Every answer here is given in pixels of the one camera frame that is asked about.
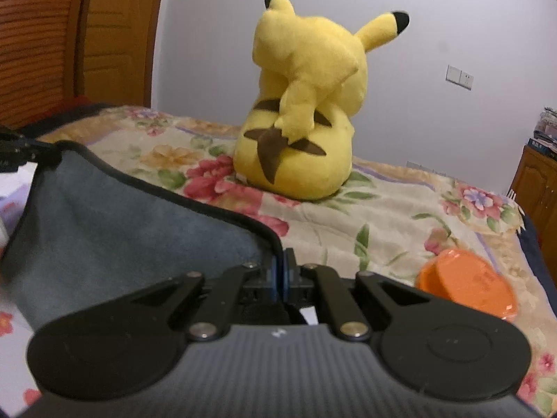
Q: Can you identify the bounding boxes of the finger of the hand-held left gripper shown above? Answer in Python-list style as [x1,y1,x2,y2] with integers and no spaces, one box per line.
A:
[0,125,62,171]

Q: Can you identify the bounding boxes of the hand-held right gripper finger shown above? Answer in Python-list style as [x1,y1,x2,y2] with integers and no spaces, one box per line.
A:
[281,248,430,341]
[129,258,280,343]

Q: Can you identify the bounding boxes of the grey towel with black edge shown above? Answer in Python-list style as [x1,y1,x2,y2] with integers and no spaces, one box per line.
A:
[0,140,284,332]

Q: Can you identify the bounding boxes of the wooden louvred wardrobe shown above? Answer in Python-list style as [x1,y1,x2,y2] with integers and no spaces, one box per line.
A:
[0,0,93,130]

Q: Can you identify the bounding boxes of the floral blanket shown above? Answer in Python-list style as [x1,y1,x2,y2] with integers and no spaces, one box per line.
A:
[0,105,557,418]

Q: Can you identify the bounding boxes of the wooden door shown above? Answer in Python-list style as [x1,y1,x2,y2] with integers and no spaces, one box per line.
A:
[82,0,168,108]

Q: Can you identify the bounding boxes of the yellow plush toy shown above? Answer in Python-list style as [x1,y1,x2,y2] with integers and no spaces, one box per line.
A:
[233,0,410,203]

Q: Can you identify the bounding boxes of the orange plastic bowl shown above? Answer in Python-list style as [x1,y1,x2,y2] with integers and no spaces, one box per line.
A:
[415,248,520,321]

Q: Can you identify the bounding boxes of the dark blue cloth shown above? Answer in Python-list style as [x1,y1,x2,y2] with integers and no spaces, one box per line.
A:
[519,215,557,290]

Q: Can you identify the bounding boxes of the wooden cabinet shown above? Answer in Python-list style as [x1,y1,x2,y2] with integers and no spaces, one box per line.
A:
[508,145,557,251]

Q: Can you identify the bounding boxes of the stack of books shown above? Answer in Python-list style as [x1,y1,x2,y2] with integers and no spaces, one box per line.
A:
[527,107,557,160]

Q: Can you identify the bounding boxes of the white wall switch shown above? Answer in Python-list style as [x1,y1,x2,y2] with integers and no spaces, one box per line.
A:
[446,64,474,91]

